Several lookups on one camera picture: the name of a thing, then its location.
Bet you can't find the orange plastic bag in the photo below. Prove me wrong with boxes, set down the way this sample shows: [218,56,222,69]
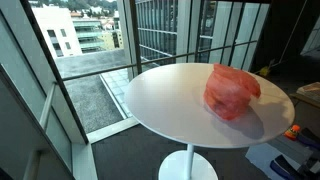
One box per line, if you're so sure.
[203,63,262,122]

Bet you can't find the small yellow object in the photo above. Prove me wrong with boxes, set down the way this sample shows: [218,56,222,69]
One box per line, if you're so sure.
[259,65,272,78]

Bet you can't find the white floor mat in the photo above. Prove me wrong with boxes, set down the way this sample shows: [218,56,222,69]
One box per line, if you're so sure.
[244,142,301,180]

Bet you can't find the orange yellow toy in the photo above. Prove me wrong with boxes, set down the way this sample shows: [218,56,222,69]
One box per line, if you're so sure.
[283,124,302,141]

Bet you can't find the thin white pole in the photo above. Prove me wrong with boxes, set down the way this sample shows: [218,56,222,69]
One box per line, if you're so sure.
[273,0,309,68]

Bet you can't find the black blue shoe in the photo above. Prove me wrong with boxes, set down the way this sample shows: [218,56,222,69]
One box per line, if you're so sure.
[269,154,303,180]

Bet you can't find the wooden box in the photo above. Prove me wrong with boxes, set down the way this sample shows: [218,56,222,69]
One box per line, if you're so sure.
[289,81,320,109]

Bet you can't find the dark horizontal window rail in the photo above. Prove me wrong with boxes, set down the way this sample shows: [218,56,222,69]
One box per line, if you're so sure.
[61,39,259,82]

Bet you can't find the white table pedestal base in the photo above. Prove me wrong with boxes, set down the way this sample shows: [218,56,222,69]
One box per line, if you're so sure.
[158,143,219,180]

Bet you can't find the blue strap object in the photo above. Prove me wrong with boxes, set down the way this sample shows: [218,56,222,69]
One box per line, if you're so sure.
[297,128,320,151]

